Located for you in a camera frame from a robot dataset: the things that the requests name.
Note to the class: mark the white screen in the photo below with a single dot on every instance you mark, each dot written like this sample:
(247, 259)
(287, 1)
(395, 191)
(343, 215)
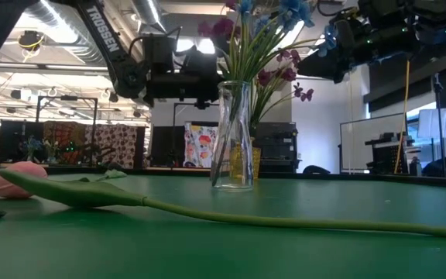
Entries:
(440, 122)

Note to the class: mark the black partition panel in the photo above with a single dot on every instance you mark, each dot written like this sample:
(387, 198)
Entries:
(167, 147)

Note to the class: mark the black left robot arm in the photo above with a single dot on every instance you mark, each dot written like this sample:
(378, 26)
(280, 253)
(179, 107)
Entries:
(103, 38)

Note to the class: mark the silver spiral ventilation duct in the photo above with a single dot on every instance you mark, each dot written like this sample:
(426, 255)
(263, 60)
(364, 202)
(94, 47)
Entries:
(58, 35)
(149, 13)

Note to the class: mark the black spotlight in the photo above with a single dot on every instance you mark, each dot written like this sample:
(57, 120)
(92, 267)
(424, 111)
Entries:
(111, 99)
(137, 113)

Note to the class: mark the black desk with equipment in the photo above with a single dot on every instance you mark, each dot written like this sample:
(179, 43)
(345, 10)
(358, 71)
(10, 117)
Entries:
(385, 155)

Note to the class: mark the black ceiling camera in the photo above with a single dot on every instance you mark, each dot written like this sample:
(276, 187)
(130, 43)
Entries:
(30, 40)

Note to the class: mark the black light stand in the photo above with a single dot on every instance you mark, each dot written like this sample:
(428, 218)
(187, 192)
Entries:
(438, 116)

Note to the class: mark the white floral cloth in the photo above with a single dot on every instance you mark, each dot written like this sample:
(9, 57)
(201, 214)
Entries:
(200, 143)

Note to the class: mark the yellow glass vase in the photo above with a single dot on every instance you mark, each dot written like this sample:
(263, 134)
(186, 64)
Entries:
(257, 162)

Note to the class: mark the green table mat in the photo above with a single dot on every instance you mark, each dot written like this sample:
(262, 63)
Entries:
(223, 259)

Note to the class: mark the clear glass vase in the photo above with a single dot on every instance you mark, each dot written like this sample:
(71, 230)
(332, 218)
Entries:
(232, 100)

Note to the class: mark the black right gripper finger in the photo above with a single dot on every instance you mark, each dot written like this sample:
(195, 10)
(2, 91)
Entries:
(323, 67)

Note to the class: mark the small vase with white flowers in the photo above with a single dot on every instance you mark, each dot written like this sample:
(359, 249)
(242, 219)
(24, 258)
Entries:
(51, 151)

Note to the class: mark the black frame with device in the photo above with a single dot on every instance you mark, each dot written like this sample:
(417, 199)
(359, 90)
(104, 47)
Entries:
(174, 135)

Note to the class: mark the small vase with blue flowers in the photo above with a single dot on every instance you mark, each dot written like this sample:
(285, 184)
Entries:
(30, 147)

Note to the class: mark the black stand frame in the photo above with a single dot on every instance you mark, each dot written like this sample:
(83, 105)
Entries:
(93, 131)

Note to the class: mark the polka dot cloth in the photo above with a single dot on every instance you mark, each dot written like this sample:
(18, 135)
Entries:
(118, 145)

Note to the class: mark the black equipment rack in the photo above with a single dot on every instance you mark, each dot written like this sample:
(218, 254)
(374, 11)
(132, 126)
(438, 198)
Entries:
(281, 143)

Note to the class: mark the orange patterned cloth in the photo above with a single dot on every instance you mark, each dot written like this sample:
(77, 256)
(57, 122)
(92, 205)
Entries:
(62, 133)

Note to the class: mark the glass board panel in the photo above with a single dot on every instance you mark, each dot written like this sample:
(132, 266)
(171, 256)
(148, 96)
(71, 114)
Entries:
(362, 143)

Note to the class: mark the black bag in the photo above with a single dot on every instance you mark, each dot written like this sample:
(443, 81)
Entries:
(316, 170)

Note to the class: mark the long ceiling strip light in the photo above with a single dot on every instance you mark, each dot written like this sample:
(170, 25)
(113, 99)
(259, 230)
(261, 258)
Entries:
(52, 67)

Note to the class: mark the pink artificial tulip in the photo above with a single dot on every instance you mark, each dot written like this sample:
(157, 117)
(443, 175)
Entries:
(10, 188)

